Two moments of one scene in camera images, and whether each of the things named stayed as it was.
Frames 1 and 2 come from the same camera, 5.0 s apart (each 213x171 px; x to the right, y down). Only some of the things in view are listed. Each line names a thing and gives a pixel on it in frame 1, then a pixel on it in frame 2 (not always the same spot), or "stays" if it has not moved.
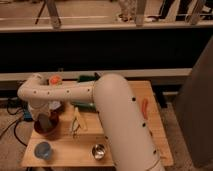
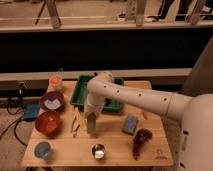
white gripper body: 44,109 → 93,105
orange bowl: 46,123 stays
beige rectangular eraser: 44,122 → 91,123
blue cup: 42,150 stays
